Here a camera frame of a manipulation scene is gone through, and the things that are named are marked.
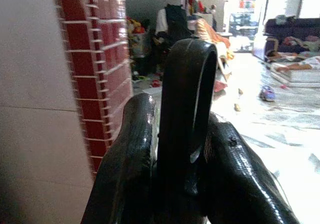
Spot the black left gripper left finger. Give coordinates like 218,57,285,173
80,92,159,224

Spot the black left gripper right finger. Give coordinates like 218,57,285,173
199,111,301,224

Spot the black looped plastic handle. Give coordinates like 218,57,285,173
156,38,219,224

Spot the floor mattress with patterned sheet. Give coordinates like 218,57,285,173
268,56,320,89

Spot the blue toy car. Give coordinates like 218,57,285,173
258,84,276,102

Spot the pink cushion under chair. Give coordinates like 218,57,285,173
213,80,229,93

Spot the red tiled pillar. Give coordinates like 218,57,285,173
51,0,135,177

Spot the colourful plush toy pile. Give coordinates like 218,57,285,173
126,18,149,35

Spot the orange striped cloth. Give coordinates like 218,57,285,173
193,18,232,50

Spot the dark low shelf unit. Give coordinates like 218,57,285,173
228,12,260,35

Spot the dark purple sofa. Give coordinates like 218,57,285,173
263,15,320,60

